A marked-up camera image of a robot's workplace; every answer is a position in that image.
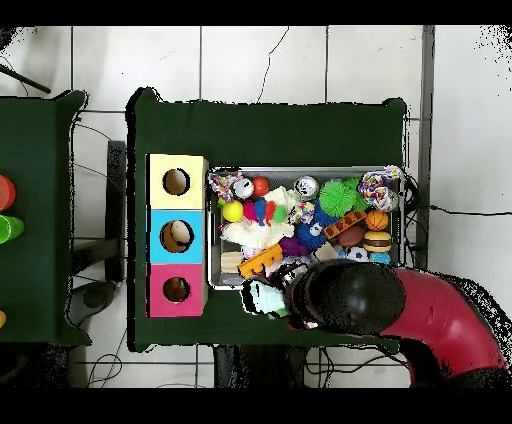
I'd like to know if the black rod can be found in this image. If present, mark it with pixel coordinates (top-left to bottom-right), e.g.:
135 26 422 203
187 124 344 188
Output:
0 63 51 95

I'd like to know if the orange plastic tray block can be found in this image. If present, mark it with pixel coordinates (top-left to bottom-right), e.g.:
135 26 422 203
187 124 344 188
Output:
237 243 285 280

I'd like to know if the red-orange ball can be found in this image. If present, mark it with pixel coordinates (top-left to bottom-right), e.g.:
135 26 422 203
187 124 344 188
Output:
251 175 272 197

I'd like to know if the wooden box with three holes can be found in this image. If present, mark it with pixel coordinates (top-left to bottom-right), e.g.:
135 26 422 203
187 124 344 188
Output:
145 153 210 319

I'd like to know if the blue furry googly-eyed toy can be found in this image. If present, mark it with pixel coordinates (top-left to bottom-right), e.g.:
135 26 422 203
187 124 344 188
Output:
295 203 339 253

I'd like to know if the wire mesh bin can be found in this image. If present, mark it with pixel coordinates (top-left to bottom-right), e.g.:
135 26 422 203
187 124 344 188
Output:
207 166 405 291

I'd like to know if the colourful rope knot toy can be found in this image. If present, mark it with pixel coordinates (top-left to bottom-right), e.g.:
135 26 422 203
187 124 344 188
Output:
355 165 405 212

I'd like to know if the orange plastic toy piece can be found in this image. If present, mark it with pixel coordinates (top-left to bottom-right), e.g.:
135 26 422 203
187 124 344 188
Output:
324 209 368 241

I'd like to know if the cream waffle cloth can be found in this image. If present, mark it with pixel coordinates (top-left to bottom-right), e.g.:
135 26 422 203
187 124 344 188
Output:
222 187 297 249

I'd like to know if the red round cap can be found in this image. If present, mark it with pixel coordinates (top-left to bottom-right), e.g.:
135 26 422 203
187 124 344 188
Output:
0 175 15 212

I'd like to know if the green cloth table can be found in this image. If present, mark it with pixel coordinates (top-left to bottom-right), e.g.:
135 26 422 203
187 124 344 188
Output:
0 90 91 347
127 86 411 353

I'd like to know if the small orange basketball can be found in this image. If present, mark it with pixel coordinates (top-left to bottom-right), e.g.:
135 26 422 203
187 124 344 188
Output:
365 209 391 233

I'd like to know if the yellow ball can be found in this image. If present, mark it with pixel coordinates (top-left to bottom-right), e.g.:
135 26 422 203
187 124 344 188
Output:
222 200 245 224

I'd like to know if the large green spiky ball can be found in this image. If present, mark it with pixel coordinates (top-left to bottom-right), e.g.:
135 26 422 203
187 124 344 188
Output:
318 179 361 217

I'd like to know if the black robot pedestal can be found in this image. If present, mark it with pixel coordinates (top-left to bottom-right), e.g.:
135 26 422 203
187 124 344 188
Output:
212 345 321 389

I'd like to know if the toy burger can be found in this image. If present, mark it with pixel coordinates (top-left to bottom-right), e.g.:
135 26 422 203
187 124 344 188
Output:
363 230 393 253

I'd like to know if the black cable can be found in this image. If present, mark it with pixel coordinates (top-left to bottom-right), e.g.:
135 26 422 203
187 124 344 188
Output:
403 171 512 241

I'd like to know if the black floor stand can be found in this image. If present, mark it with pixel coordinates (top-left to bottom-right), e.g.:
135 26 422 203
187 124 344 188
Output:
70 141 129 317

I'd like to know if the green cup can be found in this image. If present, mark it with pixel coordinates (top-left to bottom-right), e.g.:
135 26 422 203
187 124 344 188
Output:
0 214 25 245

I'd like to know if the mint green cloth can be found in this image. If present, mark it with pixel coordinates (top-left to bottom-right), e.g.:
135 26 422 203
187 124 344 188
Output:
241 275 291 319

